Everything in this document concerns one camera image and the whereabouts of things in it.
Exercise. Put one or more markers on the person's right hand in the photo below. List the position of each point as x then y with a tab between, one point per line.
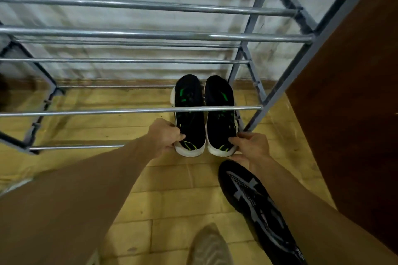
253	150

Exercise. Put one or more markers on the brown wooden cabinet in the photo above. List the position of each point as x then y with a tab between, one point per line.
351	119

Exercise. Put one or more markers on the person's left hand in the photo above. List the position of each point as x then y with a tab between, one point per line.
163	137

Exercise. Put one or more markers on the grey metal shoe rack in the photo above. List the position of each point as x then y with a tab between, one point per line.
155	34

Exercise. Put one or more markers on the beige lime-accent sneaker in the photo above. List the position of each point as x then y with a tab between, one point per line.
208	249

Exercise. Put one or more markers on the person's left forearm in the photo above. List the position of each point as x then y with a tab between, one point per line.
77	199

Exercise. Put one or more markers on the black grey patterned sneaker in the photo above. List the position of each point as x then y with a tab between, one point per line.
248	199

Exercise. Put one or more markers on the person's right forearm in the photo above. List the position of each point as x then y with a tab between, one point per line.
311	212

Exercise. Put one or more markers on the black green sneaker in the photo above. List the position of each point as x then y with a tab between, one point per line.
220	125
189	125

